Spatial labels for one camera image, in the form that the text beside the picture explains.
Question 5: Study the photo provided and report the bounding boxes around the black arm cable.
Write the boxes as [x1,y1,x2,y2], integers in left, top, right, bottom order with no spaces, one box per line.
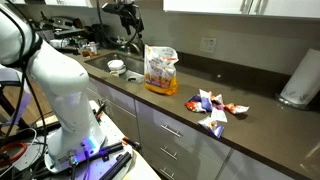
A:
[0,6,48,180]

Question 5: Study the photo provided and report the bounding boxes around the red cable coil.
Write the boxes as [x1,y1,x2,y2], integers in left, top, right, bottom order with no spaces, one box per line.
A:
[0,141,28,168]

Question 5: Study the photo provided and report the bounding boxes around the orange handled tool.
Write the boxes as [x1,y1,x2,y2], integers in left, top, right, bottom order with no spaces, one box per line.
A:
[121,136,142,151]

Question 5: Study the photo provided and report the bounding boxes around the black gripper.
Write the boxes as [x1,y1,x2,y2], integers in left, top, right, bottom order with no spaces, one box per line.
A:
[118,8,145,36]

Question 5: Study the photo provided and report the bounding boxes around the stainless steel sink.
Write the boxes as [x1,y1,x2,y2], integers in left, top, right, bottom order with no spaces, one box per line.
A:
[84,52,146,85]

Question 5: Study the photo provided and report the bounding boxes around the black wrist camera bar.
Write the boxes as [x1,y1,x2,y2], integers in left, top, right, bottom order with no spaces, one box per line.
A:
[101,2,134,15]

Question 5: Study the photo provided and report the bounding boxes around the white perforated robot table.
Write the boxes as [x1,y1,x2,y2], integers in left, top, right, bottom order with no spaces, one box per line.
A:
[13,99,162,180]

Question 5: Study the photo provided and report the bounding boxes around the plain white sachet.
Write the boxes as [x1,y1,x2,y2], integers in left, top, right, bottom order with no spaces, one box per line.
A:
[210,105,229,124]

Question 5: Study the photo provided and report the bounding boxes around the black metal rails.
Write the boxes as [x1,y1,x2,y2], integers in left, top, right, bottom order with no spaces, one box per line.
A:
[98,142,133,180]

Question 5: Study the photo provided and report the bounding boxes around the white upper cabinets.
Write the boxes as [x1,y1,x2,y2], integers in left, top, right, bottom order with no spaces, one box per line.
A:
[162,0,320,20]

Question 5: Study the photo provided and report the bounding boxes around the red orange sachet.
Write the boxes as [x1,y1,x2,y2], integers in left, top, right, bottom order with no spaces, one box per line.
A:
[184,101,207,114]

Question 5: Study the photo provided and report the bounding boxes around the orange white snack packet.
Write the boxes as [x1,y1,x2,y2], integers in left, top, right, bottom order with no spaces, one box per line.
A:
[143,44,180,97]

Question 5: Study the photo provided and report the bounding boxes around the white bowl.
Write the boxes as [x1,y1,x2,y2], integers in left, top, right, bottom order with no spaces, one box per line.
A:
[106,59,128,76]

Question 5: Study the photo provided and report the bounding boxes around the grey lower cabinet drawers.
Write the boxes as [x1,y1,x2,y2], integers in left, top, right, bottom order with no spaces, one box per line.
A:
[85,77,296,180]

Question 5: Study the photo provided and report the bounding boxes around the glass jar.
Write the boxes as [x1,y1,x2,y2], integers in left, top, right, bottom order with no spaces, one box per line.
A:
[87,41,100,58]

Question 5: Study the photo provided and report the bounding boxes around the chrome faucet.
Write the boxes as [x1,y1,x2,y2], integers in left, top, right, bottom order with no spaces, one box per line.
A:
[116,35,143,57]

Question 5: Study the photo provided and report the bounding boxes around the dark appliance clutter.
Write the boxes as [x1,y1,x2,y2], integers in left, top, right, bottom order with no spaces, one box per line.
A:
[35,12,88,52]

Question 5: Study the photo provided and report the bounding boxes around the white pink sachet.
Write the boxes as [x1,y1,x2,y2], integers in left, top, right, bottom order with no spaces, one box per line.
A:
[209,93,225,106]

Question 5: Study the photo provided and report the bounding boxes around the silver drawer handle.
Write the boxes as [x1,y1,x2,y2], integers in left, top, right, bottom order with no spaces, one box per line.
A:
[159,167,176,180]
[160,123,183,139]
[160,146,179,161]

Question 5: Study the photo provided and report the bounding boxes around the white wall outlet plate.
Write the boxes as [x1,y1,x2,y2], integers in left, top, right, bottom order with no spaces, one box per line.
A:
[199,36,218,55]

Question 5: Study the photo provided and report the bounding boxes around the white paper towel roll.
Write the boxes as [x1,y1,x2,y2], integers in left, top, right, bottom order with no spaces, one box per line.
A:
[275,47,320,111]

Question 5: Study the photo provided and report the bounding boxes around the white purple upright sachet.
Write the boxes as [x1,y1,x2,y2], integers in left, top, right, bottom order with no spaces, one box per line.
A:
[198,88,214,113]

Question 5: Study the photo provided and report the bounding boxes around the dark blue sachet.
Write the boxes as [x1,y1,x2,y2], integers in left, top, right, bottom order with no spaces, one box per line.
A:
[187,93,203,103]

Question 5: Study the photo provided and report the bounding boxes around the red sachet with white end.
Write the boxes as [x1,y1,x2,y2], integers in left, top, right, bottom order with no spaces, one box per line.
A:
[223,102,251,116]

